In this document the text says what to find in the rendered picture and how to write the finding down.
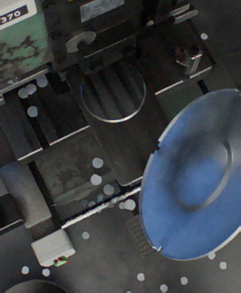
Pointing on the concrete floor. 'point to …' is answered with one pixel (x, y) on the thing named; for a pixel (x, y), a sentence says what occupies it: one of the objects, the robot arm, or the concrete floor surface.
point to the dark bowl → (36, 287)
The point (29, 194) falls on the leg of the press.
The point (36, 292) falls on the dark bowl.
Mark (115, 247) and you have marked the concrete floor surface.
